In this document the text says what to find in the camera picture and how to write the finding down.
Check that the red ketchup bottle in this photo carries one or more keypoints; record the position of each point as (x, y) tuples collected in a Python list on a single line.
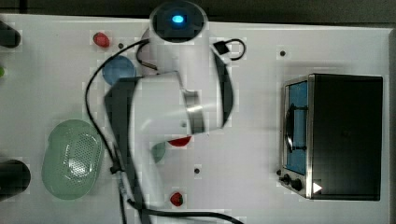
[(180, 142)]

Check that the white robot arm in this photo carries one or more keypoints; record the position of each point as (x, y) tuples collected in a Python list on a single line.
[(190, 93)]

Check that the green oval strainer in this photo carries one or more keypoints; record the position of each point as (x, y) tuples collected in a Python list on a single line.
[(72, 159)]

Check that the teal green cup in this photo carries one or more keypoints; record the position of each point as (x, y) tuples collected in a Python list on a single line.
[(158, 152)]

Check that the red strawberry toy front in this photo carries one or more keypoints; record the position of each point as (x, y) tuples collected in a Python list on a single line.
[(176, 199)]

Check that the blue bowl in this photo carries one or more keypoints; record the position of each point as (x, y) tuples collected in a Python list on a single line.
[(119, 67)]

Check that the red strawberry toy near plate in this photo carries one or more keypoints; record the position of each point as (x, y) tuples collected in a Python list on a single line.
[(101, 40)]

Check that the silver toaster oven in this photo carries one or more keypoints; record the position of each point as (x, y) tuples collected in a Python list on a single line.
[(331, 137)]

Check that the black cylinder container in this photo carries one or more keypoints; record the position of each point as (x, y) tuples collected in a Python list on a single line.
[(15, 178)]

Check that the green toy fruit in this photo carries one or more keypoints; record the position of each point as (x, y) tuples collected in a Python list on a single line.
[(2, 71)]

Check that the dark round object top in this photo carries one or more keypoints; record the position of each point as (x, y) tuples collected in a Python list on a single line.
[(9, 37)]

